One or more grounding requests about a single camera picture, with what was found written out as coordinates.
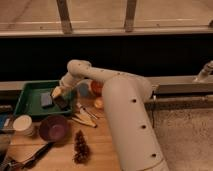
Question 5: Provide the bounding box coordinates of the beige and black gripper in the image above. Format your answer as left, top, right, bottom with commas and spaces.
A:
51, 86, 69, 110

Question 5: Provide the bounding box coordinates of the grey eraser block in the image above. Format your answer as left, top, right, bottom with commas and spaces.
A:
41, 92, 53, 108

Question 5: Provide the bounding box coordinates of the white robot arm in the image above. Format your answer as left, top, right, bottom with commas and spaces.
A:
53, 60, 169, 171

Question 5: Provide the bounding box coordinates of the green plastic tray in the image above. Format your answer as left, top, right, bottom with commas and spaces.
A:
14, 80, 76, 119

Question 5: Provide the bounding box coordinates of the blue grey cup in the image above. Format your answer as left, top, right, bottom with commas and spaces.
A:
78, 83, 90, 97

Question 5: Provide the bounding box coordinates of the small brush with metal ferrule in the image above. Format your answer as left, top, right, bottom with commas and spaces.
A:
76, 102, 99, 119

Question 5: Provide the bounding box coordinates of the wooden stick tool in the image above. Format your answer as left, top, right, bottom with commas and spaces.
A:
71, 113, 97, 128

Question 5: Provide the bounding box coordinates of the purple bowl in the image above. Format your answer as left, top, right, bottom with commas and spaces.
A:
39, 115, 69, 142

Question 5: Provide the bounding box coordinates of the white cup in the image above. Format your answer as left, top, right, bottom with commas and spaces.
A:
13, 115, 35, 136

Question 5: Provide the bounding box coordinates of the brown pine cone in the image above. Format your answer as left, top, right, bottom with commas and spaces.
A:
74, 130, 90, 164

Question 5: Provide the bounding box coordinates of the blue box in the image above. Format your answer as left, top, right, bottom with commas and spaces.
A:
0, 114, 14, 133

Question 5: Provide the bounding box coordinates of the white pipe fitting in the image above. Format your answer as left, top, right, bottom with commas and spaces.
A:
195, 60, 213, 82

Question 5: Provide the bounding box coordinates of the black handled tool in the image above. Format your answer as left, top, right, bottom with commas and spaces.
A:
4, 142, 54, 171

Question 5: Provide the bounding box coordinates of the left wooden post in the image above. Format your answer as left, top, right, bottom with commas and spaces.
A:
56, 0, 72, 34

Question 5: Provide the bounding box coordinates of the wooden post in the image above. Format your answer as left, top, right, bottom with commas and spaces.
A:
124, 0, 137, 32
56, 0, 72, 34

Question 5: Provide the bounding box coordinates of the right wooden post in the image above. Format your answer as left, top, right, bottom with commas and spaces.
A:
124, 0, 137, 32

